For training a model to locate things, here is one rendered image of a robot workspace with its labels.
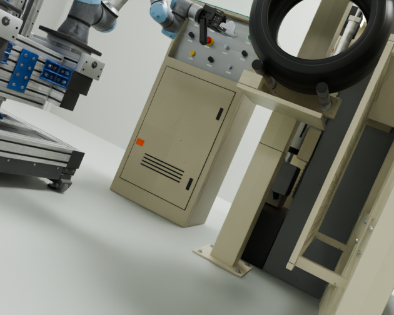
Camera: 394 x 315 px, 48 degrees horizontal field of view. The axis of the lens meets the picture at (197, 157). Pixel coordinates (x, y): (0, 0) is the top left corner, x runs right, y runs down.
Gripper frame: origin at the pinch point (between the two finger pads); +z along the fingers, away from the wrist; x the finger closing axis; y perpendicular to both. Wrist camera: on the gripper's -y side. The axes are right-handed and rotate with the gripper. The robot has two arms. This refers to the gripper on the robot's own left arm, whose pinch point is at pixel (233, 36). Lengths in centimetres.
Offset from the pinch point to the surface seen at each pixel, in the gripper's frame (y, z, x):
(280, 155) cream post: -36, 41, 25
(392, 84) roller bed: 15, 68, 18
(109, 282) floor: -98, 29, -61
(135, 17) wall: 23, -244, 289
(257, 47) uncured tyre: -1.5, 15.4, -9.1
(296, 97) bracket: -7.9, 34.1, 22.3
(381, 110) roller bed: 3, 70, 18
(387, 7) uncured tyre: 33, 53, -11
